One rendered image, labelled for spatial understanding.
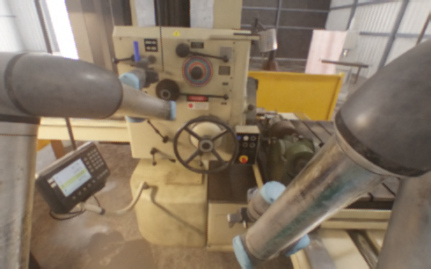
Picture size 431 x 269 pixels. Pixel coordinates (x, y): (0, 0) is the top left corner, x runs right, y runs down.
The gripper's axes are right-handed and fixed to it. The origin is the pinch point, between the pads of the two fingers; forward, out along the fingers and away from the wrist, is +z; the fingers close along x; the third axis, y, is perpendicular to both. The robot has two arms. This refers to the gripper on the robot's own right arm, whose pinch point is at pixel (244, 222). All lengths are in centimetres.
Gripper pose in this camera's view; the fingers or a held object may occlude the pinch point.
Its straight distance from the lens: 103.7
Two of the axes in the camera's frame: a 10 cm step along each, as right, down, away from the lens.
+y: 1.0, 7.8, -6.2
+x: 9.7, 0.6, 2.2
